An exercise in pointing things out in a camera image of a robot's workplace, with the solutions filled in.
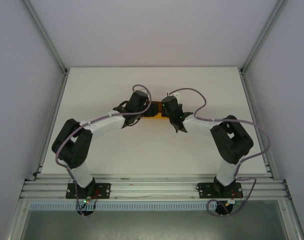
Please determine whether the yellow corrugated cardboard box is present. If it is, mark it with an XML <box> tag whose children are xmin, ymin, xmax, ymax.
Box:
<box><xmin>141</xmin><ymin>99</ymin><xmax>173</xmax><ymax>122</ymax></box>

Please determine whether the grey metal panel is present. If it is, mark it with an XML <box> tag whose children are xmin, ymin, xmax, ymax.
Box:
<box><xmin>6</xmin><ymin>209</ymin><xmax>304</xmax><ymax>240</ymax></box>

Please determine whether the aluminium mounting rail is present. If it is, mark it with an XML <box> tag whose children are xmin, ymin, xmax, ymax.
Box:
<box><xmin>18</xmin><ymin>177</ymin><xmax>292</xmax><ymax>201</ymax></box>

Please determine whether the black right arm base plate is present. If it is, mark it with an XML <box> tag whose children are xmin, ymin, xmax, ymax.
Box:
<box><xmin>196</xmin><ymin>182</ymin><xmax>243</xmax><ymax>200</ymax></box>

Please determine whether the aluminium side rail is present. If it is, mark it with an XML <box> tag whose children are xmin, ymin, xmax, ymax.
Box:
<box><xmin>32</xmin><ymin>69</ymin><xmax>69</xmax><ymax>181</ymax></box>
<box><xmin>238</xmin><ymin>68</ymin><xmax>278</xmax><ymax>180</ymax></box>

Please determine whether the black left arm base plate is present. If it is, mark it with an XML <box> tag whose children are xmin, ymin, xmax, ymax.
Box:
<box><xmin>65</xmin><ymin>182</ymin><xmax>111</xmax><ymax>200</ymax></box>

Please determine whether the grey slotted cable duct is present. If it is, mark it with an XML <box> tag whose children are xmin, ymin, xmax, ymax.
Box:
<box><xmin>28</xmin><ymin>201</ymin><xmax>242</xmax><ymax>211</ymax></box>

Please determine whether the aluminium frame post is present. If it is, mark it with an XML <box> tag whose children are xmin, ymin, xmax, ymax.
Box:
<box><xmin>23</xmin><ymin>0</ymin><xmax>68</xmax><ymax>74</ymax></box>
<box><xmin>240</xmin><ymin>0</ymin><xmax>290</xmax><ymax>71</ymax></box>

